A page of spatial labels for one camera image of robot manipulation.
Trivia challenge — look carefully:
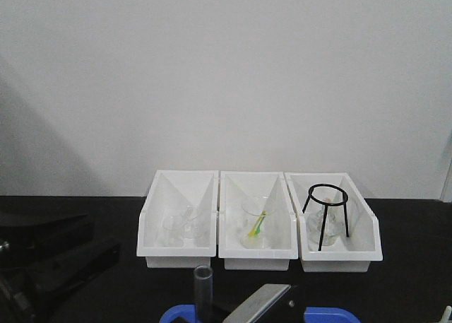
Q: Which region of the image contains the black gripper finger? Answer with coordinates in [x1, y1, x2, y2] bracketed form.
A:
[174, 301, 232, 322]
[223, 283, 291, 323]

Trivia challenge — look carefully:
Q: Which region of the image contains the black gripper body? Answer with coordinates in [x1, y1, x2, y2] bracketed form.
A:
[257, 285, 306, 322]

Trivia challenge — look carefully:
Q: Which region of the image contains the clear glass test tube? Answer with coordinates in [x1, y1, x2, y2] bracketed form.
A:
[194, 265, 213, 322]

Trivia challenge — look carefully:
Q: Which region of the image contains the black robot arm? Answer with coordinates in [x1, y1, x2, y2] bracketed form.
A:
[1, 212, 194, 322]

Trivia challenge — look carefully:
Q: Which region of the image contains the white test tube rack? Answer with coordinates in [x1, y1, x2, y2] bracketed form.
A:
[439, 305, 452, 323]

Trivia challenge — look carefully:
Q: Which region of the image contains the blue plastic tray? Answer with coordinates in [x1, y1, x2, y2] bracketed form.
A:
[160, 305, 360, 323]

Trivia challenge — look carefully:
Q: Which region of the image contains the middle white storage bin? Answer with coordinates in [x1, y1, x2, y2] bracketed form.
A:
[218, 171, 298, 271]

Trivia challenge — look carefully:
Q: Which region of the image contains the white storage bin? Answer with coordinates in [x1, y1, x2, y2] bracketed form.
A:
[136, 170, 219, 269]
[285, 172, 383, 273]
[218, 171, 298, 271]

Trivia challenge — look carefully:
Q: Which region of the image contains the glassware in left bin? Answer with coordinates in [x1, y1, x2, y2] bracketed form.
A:
[161, 205, 210, 247]

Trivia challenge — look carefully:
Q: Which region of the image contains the glass beaker in middle bin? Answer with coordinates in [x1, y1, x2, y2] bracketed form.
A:
[239, 195, 273, 249]

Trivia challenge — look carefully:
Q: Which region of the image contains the left white storage bin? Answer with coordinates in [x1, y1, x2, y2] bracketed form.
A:
[136, 170, 219, 269]

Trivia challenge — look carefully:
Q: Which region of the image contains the right white storage bin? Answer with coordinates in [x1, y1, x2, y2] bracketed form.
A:
[285, 172, 383, 273]

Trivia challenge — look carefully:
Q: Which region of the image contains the glass flask in right bin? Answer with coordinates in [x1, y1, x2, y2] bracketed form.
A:
[307, 208, 344, 249]

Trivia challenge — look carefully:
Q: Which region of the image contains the black wire tripod stand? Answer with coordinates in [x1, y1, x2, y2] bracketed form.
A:
[302, 183, 350, 252]

